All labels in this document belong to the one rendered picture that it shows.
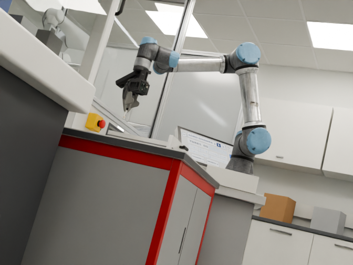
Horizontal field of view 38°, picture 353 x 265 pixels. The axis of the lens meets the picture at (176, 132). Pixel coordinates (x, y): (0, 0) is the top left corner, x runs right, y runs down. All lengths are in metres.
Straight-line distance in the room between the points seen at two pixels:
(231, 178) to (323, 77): 4.00
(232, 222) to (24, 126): 1.18
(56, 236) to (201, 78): 2.72
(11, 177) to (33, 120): 0.19
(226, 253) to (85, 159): 0.88
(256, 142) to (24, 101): 1.17
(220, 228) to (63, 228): 0.84
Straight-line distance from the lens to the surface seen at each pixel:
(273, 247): 5.17
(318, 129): 5.69
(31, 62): 1.50
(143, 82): 2.34
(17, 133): 1.62
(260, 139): 2.41
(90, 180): 1.86
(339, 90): 6.20
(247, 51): 2.49
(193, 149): 3.34
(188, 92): 4.34
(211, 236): 2.43
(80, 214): 1.86
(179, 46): 3.29
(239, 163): 2.51
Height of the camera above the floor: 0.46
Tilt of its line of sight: 12 degrees up
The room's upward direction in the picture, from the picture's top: 15 degrees clockwise
